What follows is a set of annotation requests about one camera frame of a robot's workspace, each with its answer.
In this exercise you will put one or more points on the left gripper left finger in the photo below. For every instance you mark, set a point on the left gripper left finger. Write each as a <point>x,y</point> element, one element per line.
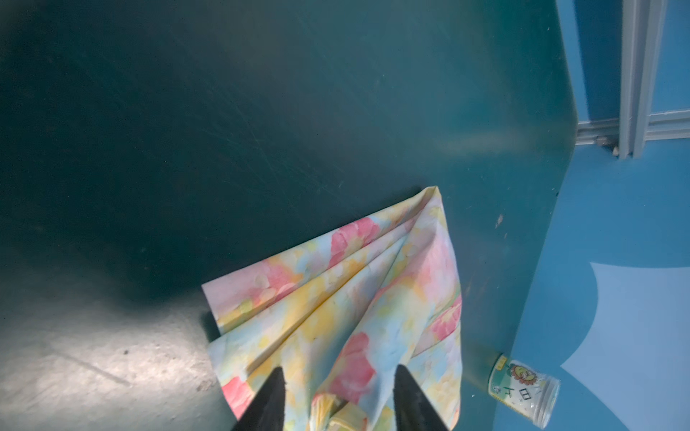
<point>266,412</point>

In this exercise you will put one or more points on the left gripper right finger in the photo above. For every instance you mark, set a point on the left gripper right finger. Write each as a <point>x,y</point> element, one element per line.
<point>413,410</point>

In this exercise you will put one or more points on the pastel floral skirt pink flowers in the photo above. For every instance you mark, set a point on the pastel floral skirt pink flowers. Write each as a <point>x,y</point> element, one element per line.
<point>339,313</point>

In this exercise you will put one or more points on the tape roll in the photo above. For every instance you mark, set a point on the tape roll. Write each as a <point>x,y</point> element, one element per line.
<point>526,391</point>

